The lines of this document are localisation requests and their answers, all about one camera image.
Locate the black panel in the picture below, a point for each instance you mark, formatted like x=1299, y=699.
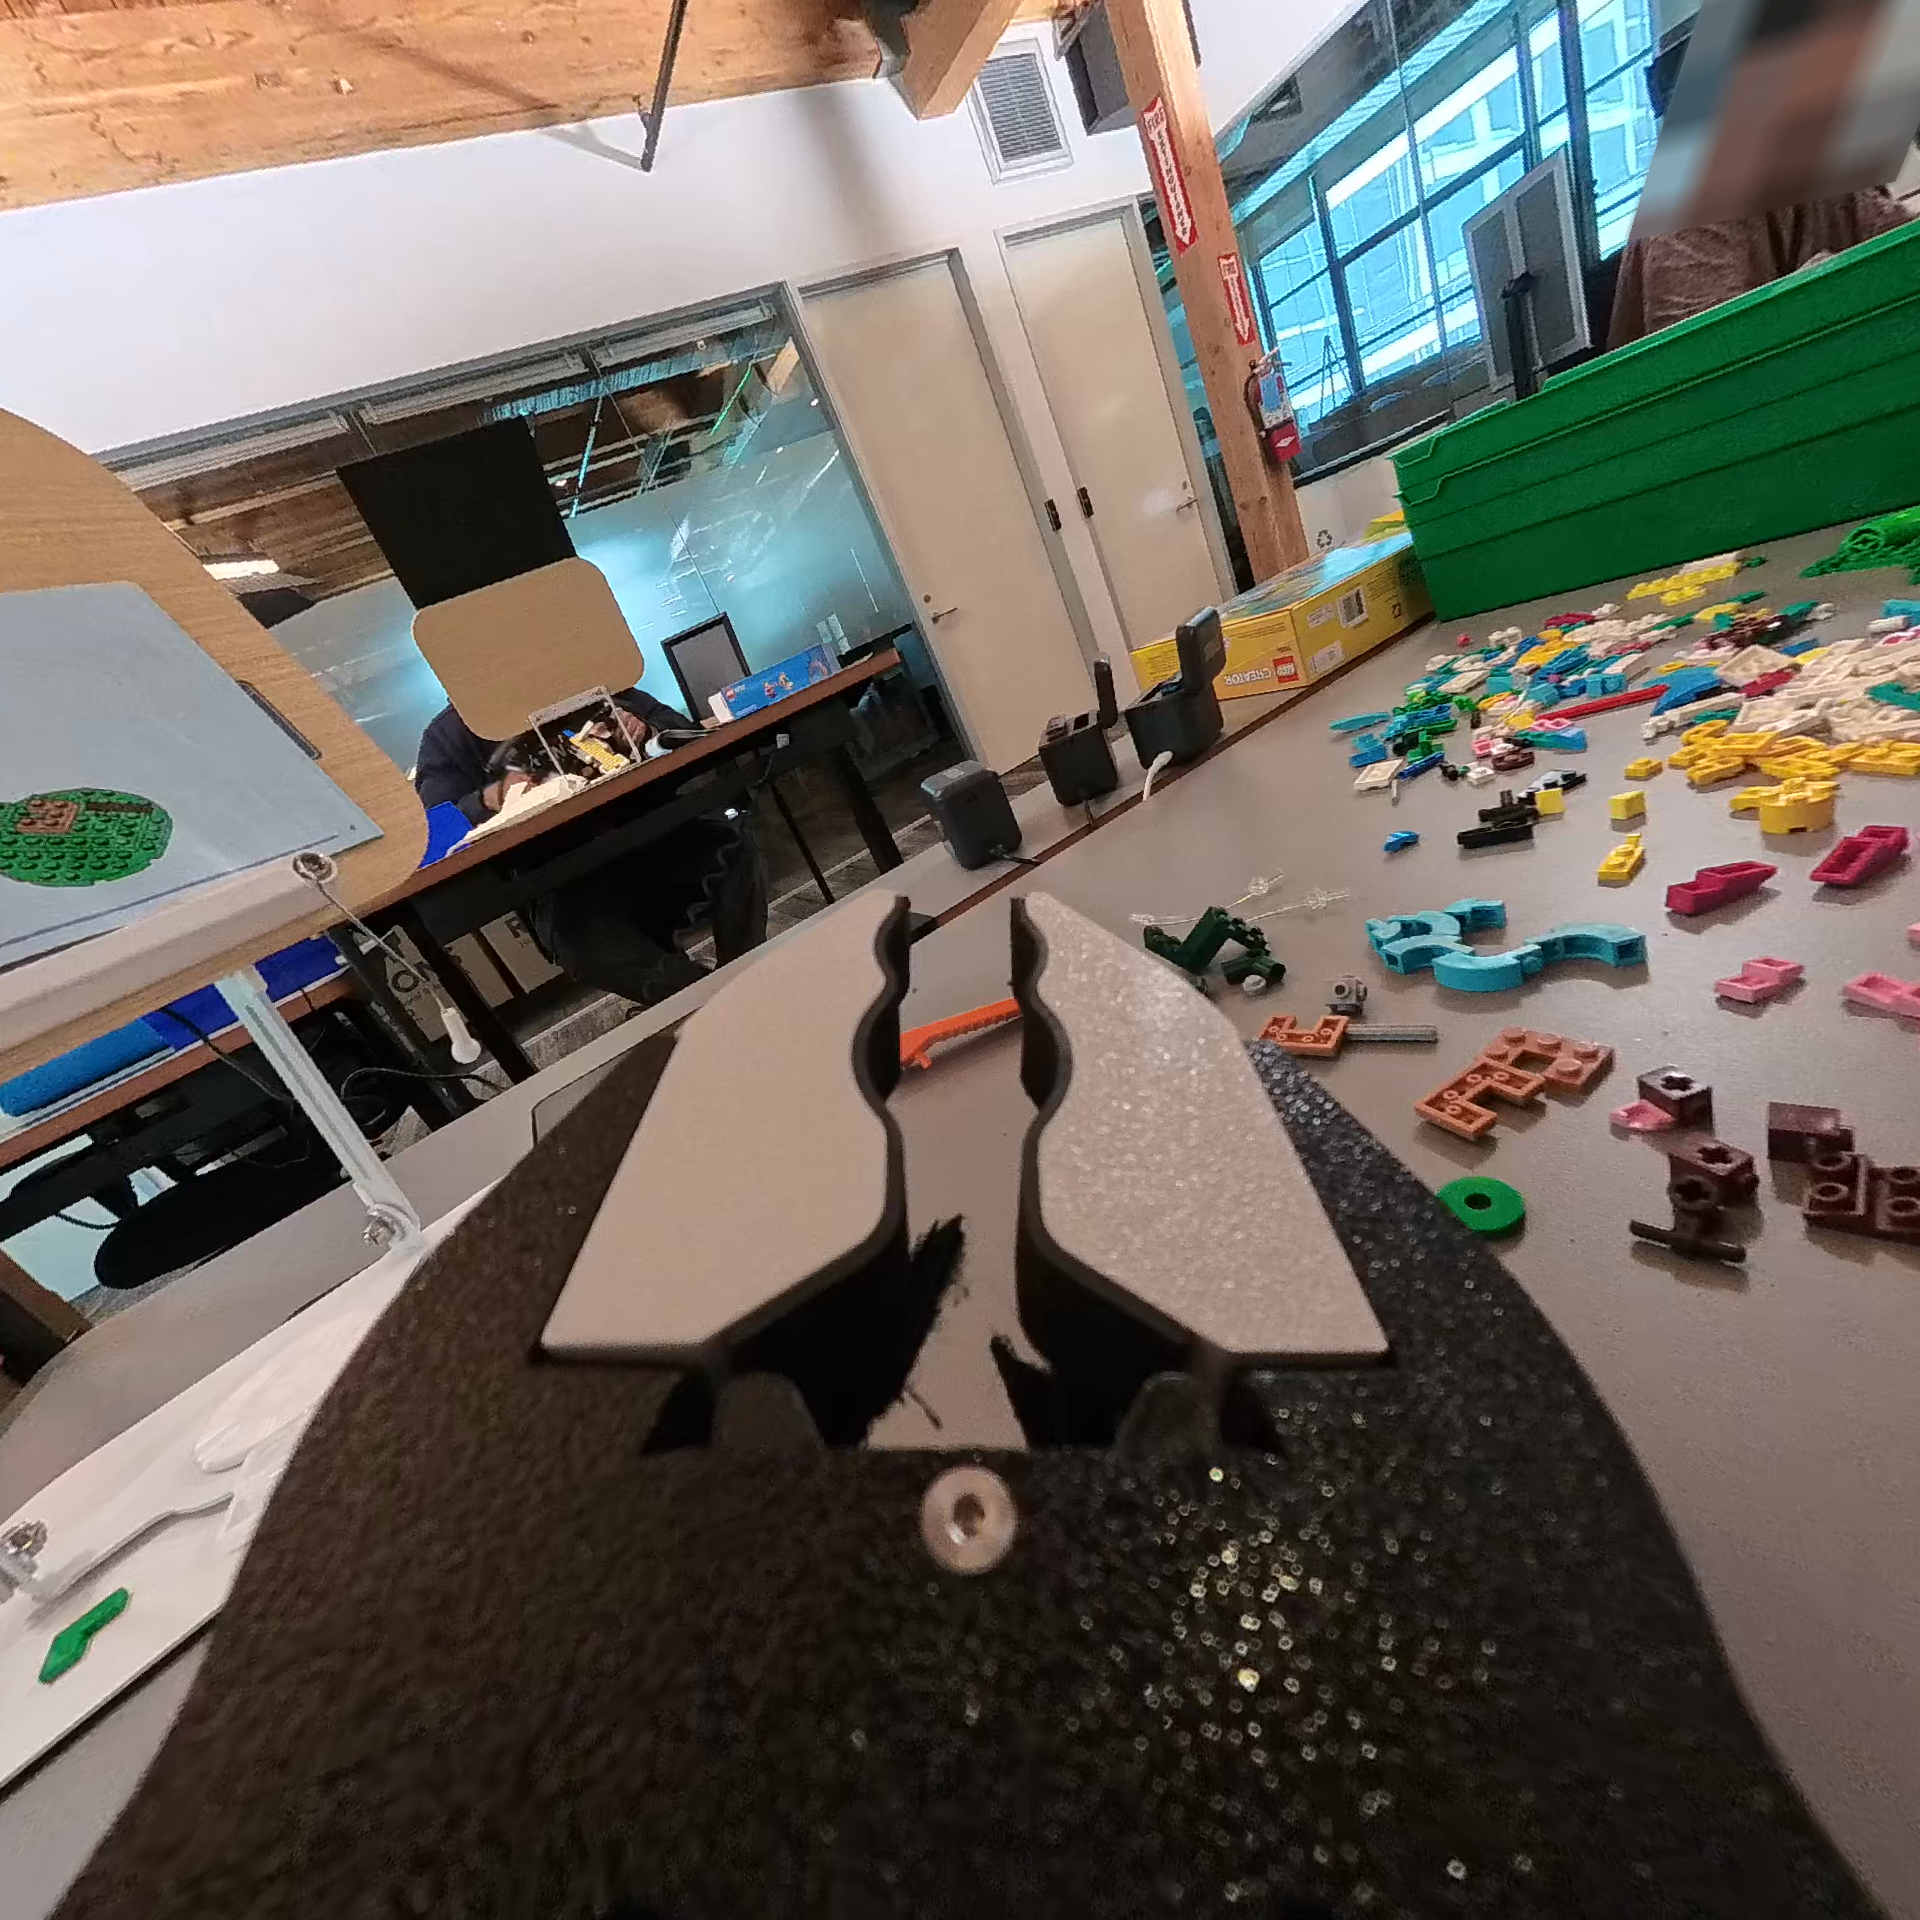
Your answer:
x=451, y=512

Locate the dark brown lego plate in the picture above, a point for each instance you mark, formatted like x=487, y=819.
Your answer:
x=1860, y=1201

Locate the small black monitor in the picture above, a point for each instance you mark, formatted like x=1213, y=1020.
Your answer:
x=705, y=671

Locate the dark grey power adapter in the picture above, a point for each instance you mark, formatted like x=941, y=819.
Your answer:
x=960, y=819

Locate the black lego piece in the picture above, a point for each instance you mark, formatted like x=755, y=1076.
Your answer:
x=1498, y=824

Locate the black metal rod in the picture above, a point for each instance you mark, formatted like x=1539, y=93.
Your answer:
x=662, y=81

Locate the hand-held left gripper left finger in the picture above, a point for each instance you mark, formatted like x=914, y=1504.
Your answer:
x=734, y=1184

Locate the magenta lego piece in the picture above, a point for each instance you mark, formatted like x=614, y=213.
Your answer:
x=1860, y=857
x=1717, y=893

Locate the pink lego plate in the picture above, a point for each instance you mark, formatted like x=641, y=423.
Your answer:
x=1760, y=982
x=1881, y=993

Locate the green plastic tray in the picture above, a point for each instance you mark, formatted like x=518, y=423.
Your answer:
x=1651, y=420
x=1651, y=367
x=1651, y=540

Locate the yellow lego piece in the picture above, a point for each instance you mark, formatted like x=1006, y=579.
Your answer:
x=1619, y=861

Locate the dark brown lego pin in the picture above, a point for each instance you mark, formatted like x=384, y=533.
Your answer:
x=1687, y=1236

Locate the orange brick separator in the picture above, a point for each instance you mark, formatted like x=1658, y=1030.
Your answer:
x=960, y=1030

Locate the red fire extinguisher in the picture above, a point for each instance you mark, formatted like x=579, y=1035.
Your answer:
x=1277, y=420

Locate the small pink lego piece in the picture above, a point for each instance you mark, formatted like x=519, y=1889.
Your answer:
x=1637, y=1117

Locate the pile of mixed lego pieces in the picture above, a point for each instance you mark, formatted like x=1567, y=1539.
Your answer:
x=1756, y=752

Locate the lego instruction booklet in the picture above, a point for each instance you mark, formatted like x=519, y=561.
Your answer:
x=165, y=720

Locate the person's torso brown sweater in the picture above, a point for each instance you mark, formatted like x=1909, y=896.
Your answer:
x=1725, y=271

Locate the black wall speaker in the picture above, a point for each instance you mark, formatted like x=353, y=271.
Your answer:
x=1099, y=72

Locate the blue lego box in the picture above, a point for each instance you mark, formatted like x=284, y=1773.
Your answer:
x=779, y=681

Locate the dark brown smooth brick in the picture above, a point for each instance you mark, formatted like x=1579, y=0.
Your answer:
x=1806, y=1137

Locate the teal curved lego piece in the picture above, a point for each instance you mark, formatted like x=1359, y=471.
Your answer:
x=1500, y=967
x=1403, y=939

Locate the tall black charging case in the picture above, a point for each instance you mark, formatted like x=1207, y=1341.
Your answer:
x=1172, y=718

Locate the dark brown studded brick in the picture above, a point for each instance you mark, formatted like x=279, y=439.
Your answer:
x=1715, y=1171

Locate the grey computer monitor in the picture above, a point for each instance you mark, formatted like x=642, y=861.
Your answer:
x=1530, y=254

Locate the red arrow sign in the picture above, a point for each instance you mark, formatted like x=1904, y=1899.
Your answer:
x=1238, y=300
x=1171, y=174

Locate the green angled lego plate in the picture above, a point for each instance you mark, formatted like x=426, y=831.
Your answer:
x=81, y=1635

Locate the dark green lego assembly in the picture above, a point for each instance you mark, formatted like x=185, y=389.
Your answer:
x=1207, y=946

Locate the grey lego axle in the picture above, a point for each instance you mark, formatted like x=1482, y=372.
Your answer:
x=1396, y=1035

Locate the white door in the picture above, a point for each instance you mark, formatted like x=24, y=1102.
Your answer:
x=1117, y=404
x=960, y=463

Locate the black office chair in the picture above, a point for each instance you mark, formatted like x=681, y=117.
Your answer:
x=165, y=1253

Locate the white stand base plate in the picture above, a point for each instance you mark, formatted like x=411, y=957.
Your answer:
x=134, y=1517

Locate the orange angled lego plate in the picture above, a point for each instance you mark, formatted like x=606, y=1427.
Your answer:
x=1301, y=1032

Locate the yellow lego box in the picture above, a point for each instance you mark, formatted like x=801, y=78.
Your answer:
x=1322, y=631

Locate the grey lego connector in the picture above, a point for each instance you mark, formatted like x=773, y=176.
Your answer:
x=1347, y=993

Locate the transparent lego piece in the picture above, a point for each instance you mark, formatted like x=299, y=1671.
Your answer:
x=1304, y=900
x=1167, y=915

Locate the dark brown lego cube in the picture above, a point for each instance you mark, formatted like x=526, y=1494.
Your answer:
x=1678, y=1102

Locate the long brown table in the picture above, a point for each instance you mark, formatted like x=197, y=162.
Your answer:
x=797, y=691

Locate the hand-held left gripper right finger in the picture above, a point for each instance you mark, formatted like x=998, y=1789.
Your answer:
x=1184, y=1184

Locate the wall air vent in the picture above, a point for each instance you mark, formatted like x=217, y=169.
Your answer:
x=1019, y=107

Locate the wooden pillar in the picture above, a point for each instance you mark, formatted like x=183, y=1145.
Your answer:
x=1263, y=526

